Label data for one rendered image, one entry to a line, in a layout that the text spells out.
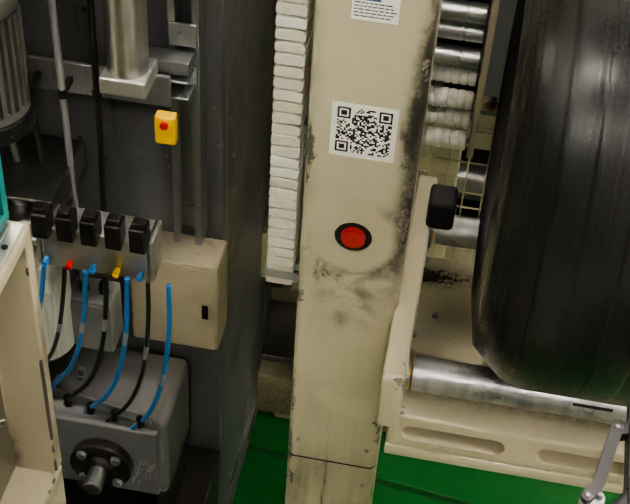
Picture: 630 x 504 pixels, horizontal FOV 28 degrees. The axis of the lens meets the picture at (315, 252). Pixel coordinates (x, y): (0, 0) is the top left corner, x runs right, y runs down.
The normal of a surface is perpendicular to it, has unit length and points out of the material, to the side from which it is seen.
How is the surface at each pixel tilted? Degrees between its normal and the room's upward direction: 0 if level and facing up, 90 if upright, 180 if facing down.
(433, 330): 0
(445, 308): 0
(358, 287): 90
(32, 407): 90
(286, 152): 90
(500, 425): 0
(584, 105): 47
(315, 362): 90
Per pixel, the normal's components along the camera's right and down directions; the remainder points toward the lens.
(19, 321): -0.18, 0.66
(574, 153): -0.36, 0.07
